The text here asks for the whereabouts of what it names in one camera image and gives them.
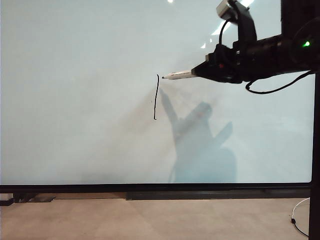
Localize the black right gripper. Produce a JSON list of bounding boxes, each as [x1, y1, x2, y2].
[[190, 41, 249, 84]]

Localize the white marker with black cap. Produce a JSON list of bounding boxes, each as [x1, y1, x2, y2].
[[161, 70, 195, 81]]

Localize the black base beam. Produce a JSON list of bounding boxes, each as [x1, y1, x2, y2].
[[125, 189, 311, 201]]

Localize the black stand foot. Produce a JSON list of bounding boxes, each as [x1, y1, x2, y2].
[[0, 193, 15, 207]]

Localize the black camera cable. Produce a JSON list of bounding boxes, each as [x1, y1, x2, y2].
[[218, 18, 232, 47]]

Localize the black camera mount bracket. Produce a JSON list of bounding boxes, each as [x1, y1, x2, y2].
[[231, 0, 259, 45]]

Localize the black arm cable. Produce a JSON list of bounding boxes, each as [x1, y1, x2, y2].
[[245, 70, 315, 95]]

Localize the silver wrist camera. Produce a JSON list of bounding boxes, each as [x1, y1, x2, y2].
[[215, 0, 239, 21]]

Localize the whiteboard with black frame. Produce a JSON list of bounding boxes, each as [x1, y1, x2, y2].
[[0, 0, 320, 240]]

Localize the white cable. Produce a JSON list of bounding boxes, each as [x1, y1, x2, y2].
[[290, 198, 310, 218]]

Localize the black cable with connector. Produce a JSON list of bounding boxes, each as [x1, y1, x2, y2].
[[290, 217, 310, 237]]

